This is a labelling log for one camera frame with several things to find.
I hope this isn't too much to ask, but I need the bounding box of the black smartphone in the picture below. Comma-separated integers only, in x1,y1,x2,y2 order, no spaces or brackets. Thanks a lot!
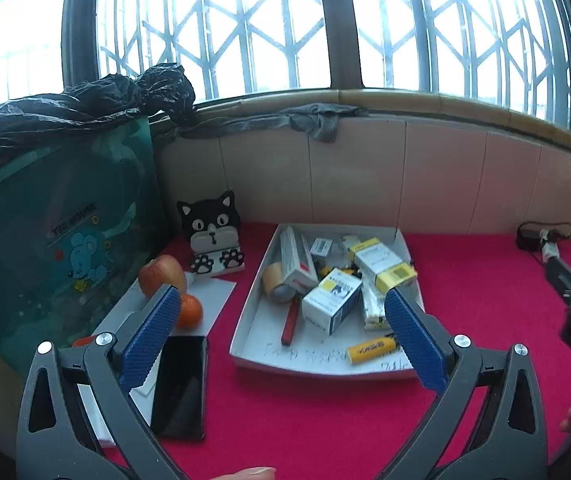
150,335,210,442

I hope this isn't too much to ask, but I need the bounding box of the blue and white medicine box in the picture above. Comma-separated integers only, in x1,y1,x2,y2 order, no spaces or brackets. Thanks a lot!
301,267,363,336

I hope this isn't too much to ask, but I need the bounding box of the white paper sheet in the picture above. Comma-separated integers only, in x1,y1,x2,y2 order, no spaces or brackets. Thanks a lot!
78,272,237,448

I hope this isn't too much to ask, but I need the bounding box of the orange fruit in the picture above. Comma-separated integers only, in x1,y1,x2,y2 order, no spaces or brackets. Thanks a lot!
176,294,204,330

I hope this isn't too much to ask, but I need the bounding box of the long red and white box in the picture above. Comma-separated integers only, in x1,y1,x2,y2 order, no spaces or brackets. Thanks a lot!
280,226,319,291

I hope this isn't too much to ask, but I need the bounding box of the grey cloth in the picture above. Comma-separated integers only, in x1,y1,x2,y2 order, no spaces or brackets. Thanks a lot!
180,102,369,143

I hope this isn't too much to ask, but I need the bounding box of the green gift bag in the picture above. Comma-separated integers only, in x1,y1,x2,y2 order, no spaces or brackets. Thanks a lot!
0,112,166,376

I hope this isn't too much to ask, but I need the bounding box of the red apple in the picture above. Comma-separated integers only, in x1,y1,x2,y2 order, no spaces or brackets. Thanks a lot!
138,255,188,301

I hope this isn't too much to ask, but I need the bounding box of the black power adapter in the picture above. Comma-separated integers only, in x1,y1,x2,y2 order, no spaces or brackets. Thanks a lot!
517,225,541,251

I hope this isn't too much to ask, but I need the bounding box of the person's left hand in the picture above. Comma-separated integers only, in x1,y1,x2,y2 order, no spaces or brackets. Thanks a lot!
213,466,276,480

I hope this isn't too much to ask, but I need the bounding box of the black cable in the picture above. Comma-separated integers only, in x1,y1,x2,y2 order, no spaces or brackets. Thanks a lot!
535,221,571,281

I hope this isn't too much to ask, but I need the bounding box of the white cardboard tray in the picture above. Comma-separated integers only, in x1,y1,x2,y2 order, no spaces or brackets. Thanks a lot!
229,224,426,381

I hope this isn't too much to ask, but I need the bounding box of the yellow lighter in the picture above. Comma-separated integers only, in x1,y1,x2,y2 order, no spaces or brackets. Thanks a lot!
346,335,397,366

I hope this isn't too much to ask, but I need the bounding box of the red tablecloth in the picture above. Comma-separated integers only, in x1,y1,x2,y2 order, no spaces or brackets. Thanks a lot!
103,220,571,480

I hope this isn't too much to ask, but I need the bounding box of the silver sachet packet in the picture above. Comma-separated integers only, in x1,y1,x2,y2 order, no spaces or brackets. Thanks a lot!
362,280,391,333

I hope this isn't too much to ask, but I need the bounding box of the brown tape roll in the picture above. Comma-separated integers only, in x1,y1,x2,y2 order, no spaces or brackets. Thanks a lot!
263,261,296,306

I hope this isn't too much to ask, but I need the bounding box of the black cat holder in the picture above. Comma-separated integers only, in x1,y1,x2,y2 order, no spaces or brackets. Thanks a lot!
176,190,246,276

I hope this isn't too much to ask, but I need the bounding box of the red pen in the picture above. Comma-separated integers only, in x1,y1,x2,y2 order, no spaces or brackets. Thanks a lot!
282,294,303,346

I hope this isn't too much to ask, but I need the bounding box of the white and yellow box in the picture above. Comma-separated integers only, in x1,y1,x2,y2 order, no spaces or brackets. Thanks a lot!
375,262,419,293
353,238,406,281

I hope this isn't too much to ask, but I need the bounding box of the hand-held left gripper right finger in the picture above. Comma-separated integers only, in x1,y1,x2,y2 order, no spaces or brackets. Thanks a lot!
380,286,549,480

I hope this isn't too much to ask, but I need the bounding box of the black plastic bag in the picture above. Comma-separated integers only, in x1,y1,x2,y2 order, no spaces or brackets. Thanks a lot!
0,62,197,191

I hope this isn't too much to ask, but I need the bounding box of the white plug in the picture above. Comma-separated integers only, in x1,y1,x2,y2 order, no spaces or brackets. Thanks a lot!
539,230,559,262

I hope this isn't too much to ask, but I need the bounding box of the window with metal grille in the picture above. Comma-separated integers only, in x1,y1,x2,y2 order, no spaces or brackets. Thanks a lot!
0,0,571,148

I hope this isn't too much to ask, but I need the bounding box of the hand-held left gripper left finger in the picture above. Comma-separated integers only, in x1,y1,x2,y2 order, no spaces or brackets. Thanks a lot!
16,283,189,480

